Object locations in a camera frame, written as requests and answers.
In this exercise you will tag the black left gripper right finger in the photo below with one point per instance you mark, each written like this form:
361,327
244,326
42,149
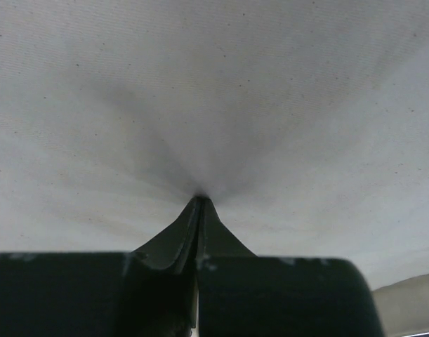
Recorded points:
242,294

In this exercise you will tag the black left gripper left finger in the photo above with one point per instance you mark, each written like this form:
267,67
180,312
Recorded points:
150,291

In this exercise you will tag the beige cloth wrap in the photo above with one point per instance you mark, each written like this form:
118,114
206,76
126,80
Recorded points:
306,123

